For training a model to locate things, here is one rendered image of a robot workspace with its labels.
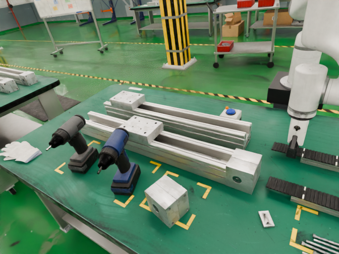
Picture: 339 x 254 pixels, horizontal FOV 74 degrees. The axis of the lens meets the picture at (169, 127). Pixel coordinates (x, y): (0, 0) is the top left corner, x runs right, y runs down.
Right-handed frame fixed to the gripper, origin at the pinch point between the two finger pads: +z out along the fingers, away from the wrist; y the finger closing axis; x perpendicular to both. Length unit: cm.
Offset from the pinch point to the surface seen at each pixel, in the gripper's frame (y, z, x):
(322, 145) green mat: 11.3, 4.0, -9.2
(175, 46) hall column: 256, 43, 216
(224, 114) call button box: 10.5, -2.0, 31.0
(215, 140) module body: -5.0, 1.6, 28.9
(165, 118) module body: -5, -4, 54
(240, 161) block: -19.8, -5.6, 13.3
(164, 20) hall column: 256, 2, 232
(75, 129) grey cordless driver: -38, -15, 72
